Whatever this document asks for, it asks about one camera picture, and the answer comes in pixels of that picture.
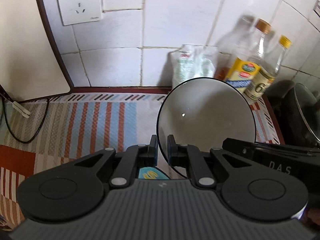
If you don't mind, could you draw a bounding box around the clear bottle with yellow cap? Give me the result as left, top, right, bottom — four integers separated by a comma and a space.
244, 35, 292, 105

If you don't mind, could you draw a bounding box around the glass pot lid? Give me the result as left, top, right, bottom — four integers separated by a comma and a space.
294, 82, 320, 143

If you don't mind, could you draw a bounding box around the white appliance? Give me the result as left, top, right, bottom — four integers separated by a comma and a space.
0, 0, 71, 103

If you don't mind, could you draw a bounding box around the black cable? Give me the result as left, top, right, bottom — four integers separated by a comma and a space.
0, 85, 50, 144

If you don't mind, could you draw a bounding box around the white wall socket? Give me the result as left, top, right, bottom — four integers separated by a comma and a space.
55, 0, 103, 26

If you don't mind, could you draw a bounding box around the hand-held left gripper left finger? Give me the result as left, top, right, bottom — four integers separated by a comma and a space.
74, 134, 158, 189

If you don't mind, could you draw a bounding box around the blue plate with egg print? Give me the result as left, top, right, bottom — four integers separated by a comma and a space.
137, 166, 171, 180

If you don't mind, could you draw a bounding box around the clear bottle with amber oil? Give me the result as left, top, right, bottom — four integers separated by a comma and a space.
214, 15, 255, 82

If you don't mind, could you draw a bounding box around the dark cooking pot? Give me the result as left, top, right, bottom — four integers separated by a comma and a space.
275, 80, 320, 145

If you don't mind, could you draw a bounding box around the white ribbed bowl dark rim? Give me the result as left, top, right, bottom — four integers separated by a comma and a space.
156, 77, 256, 179

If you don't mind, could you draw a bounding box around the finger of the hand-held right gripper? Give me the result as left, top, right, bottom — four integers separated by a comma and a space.
222, 137, 320, 159

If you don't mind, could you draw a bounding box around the striped table cloth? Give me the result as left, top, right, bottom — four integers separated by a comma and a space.
0, 91, 285, 230

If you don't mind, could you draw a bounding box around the white plastic seasoning bag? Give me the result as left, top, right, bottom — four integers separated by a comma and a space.
171, 44, 219, 89

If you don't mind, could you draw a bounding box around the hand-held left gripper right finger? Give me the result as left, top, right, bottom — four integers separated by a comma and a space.
167, 134, 252, 187

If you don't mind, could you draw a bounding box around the white plug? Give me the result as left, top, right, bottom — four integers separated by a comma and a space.
12, 101, 31, 117

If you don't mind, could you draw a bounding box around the clear bottle with yellow label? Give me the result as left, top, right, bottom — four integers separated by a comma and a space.
224, 19, 272, 94

